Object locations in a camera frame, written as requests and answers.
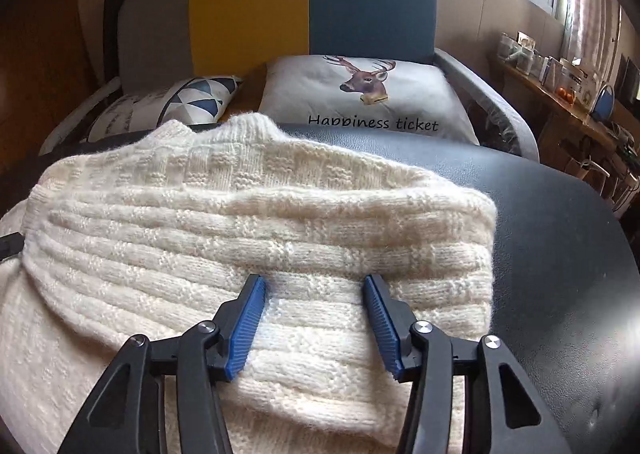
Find deer print cushion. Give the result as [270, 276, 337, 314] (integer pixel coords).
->
[259, 55, 478, 145]

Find patterned window curtain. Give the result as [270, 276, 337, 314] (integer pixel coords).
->
[562, 0, 622, 79]

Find cream knitted sweater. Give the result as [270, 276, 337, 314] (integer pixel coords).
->
[1, 114, 497, 453]

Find triangle pattern cushion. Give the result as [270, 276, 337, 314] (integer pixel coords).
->
[87, 76, 243, 143]

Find wooden side table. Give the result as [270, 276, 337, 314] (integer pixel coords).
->
[487, 55, 617, 170]

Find grey yellow blue sofa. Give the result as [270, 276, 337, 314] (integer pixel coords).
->
[38, 0, 542, 163]

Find oranges on table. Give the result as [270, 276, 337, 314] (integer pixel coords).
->
[555, 86, 576, 105]

